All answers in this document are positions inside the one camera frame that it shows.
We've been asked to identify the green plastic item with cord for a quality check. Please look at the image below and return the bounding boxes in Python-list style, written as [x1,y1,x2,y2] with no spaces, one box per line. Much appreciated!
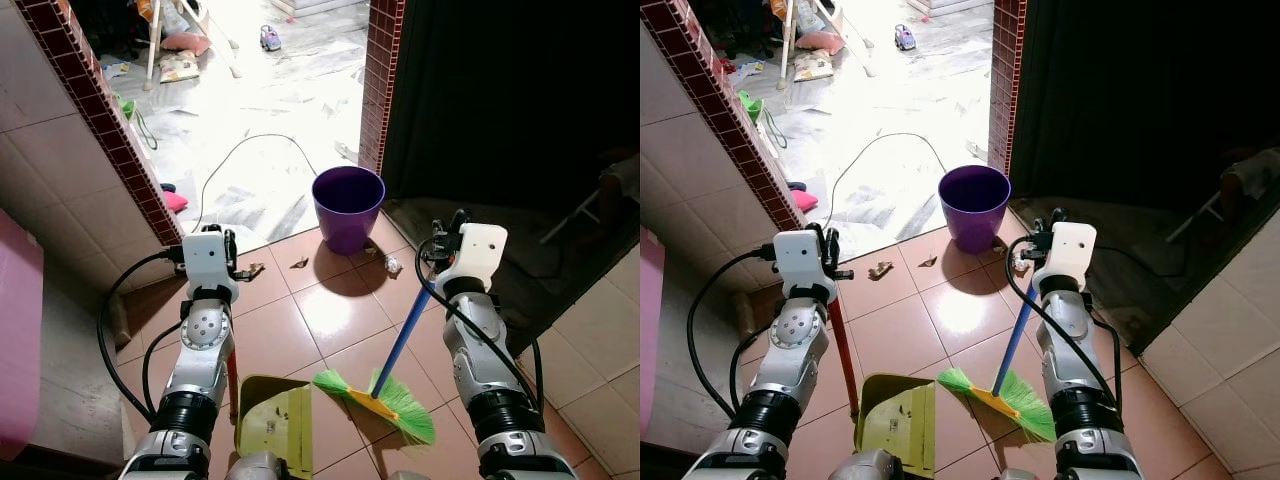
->
[114,94,160,152]
[739,89,789,150]

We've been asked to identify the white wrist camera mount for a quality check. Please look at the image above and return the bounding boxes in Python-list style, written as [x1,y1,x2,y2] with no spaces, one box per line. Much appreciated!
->
[1032,221,1099,293]
[438,223,509,295]
[774,230,835,303]
[181,231,240,303]

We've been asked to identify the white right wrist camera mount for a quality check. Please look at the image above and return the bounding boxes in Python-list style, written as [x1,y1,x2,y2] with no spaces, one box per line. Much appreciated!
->
[438,223,509,295]
[1032,221,1099,293]

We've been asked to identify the white stand legs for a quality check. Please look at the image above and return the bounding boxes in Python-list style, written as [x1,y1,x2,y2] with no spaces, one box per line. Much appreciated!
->
[779,0,877,91]
[143,0,242,93]

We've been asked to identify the purple plastic bucket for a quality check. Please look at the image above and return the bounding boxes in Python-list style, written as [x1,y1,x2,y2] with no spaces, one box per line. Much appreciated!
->
[311,165,387,257]
[937,164,1013,255]

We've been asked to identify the printed flat bag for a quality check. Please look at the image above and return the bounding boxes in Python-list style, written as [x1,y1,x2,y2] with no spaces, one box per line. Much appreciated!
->
[792,50,837,83]
[157,52,202,84]

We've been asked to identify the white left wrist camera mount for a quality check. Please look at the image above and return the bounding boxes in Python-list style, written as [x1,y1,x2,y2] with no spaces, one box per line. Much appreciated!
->
[774,230,835,303]
[181,231,240,303]

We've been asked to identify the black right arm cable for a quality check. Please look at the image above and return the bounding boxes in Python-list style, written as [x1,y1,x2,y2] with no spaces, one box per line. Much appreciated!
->
[416,234,547,413]
[1004,234,1123,413]

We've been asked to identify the yellow dustpan with red handle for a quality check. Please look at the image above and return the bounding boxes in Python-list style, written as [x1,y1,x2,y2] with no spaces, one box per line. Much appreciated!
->
[226,348,314,480]
[829,298,937,480]

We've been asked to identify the green broom with blue handle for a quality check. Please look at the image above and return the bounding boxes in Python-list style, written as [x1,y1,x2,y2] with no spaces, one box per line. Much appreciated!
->
[936,288,1057,444]
[312,284,438,447]

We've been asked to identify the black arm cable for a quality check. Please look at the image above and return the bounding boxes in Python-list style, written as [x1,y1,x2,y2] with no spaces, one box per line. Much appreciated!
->
[1004,234,1123,413]
[685,248,779,425]
[416,234,547,413]
[96,248,187,425]

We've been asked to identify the thin black floor cable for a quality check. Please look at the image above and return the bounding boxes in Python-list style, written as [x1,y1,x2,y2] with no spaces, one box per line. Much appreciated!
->
[191,132,322,237]
[824,131,950,233]

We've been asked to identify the grey robot leg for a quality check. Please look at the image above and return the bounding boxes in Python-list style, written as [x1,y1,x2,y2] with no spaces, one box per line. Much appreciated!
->
[848,449,907,480]
[224,450,293,480]

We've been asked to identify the pink pillow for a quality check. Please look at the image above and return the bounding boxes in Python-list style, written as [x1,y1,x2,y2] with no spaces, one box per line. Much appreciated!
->
[795,30,847,56]
[160,31,214,58]

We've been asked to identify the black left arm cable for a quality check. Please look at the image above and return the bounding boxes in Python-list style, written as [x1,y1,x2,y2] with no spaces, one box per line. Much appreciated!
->
[96,248,187,425]
[685,248,779,425]

